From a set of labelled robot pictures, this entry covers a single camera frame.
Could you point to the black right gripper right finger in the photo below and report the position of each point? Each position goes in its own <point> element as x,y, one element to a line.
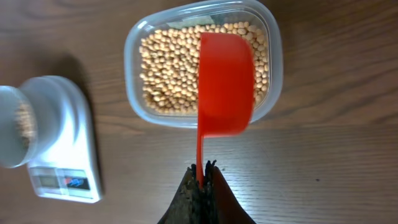
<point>219,205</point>

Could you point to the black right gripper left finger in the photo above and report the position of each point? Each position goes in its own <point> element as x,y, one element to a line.
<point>185,207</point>

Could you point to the white digital kitchen scale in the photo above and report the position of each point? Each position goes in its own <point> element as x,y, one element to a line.
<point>68,169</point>

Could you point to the red plastic measuring scoop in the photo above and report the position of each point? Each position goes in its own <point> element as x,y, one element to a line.
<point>225,89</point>

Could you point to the grey plastic bowl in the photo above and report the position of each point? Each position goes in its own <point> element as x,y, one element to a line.
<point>46,99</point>

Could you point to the soybeans in bowl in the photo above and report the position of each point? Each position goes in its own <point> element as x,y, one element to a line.
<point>25,124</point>

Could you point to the soybeans in container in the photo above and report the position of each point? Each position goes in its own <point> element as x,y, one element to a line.
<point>170,62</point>

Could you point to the clear plastic container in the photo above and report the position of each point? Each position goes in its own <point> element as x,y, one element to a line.
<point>206,12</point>

